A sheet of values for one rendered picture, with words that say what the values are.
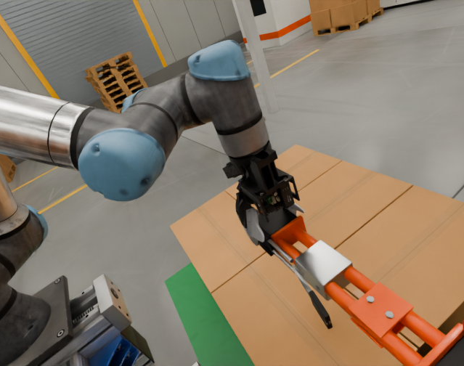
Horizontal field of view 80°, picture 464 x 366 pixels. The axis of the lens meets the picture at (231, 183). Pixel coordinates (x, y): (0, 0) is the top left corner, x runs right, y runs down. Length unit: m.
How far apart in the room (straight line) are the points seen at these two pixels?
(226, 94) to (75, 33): 9.50
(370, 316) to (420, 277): 0.72
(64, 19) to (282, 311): 9.47
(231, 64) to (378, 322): 0.38
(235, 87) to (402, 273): 0.93
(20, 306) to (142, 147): 0.58
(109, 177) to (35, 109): 0.11
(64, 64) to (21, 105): 9.38
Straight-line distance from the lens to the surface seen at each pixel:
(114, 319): 0.81
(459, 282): 1.15
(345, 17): 7.48
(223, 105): 0.38
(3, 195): 0.74
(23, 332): 0.80
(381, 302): 0.45
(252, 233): 0.53
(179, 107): 0.40
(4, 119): 0.36
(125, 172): 0.29
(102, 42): 9.91
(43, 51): 9.74
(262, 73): 3.87
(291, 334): 1.05
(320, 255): 0.49
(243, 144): 0.40
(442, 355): 0.42
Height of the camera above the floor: 1.48
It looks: 32 degrees down
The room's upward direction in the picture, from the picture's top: 23 degrees counter-clockwise
